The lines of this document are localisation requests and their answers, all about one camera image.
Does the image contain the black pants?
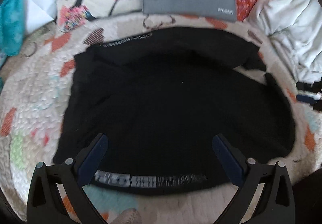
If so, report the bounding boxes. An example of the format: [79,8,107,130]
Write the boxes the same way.
[53,27,295,193]

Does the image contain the white fleece blanket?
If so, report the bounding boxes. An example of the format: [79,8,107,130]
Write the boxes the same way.
[246,0,321,83]

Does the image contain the heart pattern quilt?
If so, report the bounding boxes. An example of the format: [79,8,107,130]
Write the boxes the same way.
[1,13,321,223]

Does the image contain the teal patterned cloth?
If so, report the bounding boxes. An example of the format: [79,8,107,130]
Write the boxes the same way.
[1,0,25,57]

